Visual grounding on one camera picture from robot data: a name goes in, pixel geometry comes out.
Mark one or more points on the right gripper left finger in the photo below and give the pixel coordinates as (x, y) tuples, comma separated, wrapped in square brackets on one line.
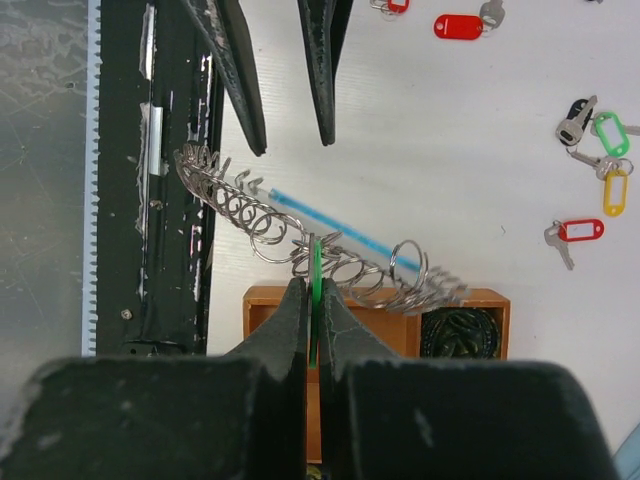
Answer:
[(277, 348)]

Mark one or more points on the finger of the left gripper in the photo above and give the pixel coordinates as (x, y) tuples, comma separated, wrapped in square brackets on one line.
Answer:
[(324, 24), (225, 31)]

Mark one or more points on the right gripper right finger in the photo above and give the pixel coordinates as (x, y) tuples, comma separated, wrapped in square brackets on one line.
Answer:
[(343, 338)]

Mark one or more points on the large keyring holder blue handle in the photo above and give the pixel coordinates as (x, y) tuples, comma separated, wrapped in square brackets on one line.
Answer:
[(284, 231)]

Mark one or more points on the red tag key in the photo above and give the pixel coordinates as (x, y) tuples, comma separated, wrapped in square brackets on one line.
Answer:
[(391, 7), (560, 234), (470, 27)]

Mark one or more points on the wooden compartment tray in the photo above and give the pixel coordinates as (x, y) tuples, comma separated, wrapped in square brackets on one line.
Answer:
[(401, 333)]

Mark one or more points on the green yellow tag key bunch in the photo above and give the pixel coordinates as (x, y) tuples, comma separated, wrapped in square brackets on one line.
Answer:
[(604, 141)]

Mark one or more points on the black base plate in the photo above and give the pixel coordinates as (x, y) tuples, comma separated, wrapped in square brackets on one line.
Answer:
[(158, 91)]

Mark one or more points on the grey cable duct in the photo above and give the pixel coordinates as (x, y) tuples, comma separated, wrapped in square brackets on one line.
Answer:
[(89, 316)]

